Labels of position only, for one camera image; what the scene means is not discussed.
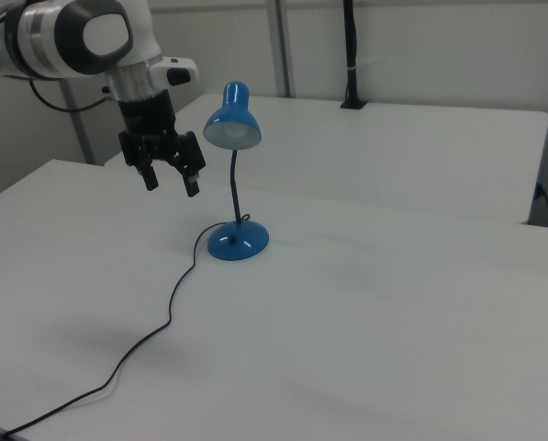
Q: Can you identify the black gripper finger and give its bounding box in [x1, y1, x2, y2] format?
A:
[164, 130, 208, 198]
[133, 145, 161, 192]

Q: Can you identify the white table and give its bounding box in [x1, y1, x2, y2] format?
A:
[103, 93, 548, 226]

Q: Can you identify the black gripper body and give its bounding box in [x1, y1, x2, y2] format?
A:
[117, 88, 179, 167]

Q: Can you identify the blue gooseneck desk lamp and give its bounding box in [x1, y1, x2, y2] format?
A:
[202, 80, 271, 263]

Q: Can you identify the black lamp power cord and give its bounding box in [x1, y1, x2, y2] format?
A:
[1, 213, 252, 436]

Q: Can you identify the white cable tie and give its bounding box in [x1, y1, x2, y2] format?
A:
[348, 55, 384, 74]

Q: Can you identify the grey partition frame post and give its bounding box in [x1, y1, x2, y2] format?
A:
[58, 77, 96, 166]
[264, 0, 298, 99]

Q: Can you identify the black clamped pole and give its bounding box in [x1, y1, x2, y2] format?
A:
[339, 0, 369, 110]

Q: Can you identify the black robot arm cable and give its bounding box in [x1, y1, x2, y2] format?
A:
[28, 79, 113, 113]

